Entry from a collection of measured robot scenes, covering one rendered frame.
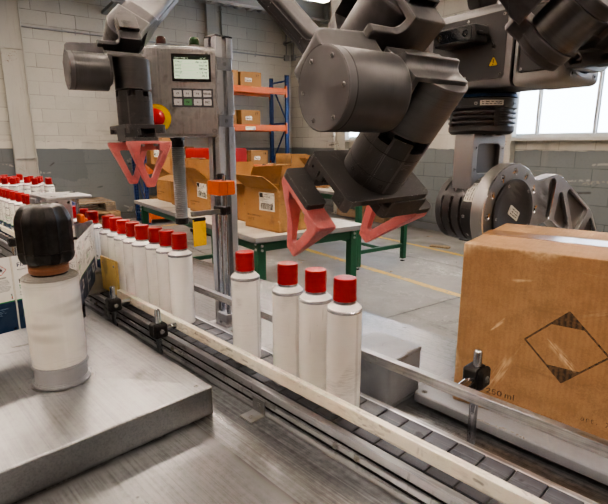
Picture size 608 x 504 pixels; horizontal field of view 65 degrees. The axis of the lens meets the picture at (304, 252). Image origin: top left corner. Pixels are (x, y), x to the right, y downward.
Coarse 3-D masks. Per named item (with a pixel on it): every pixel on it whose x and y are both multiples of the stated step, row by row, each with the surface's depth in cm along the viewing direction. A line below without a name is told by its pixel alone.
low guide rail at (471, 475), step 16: (144, 304) 109; (176, 320) 99; (192, 336) 95; (208, 336) 90; (224, 352) 87; (240, 352) 83; (256, 368) 80; (272, 368) 77; (288, 384) 75; (304, 384) 72; (320, 400) 70; (336, 400) 68; (352, 416) 65; (368, 416) 64; (384, 432) 62; (400, 432) 60; (400, 448) 60; (416, 448) 58; (432, 448) 57; (432, 464) 57; (448, 464) 55; (464, 464) 54; (464, 480) 54; (480, 480) 52; (496, 480) 52; (496, 496) 51; (512, 496) 50; (528, 496) 49
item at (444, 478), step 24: (144, 312) 113; (216, 336) 99; (264, 360) 88; (264, 384) 80; (312, 408) 72; (360, 408) 72; (384, 408) 72; (360, 432) 66; (408, 432) 66; (432, 432) 66; (408, 456) 61; (456, 456) 61; (480, 456) 61; (456, 480) 57; (504, 480) 57; (528, 480) 57
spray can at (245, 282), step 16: (240, 256) 83; (240, 272) 84; (256, 272) 86; (240, 288) 83; (256, 288) 84; (240, 304) 84; (256, 304) 85; (240, 320) 85; (256, 320) 86; (240, 336) 85; (256, 336) 86; (256, 352) 87
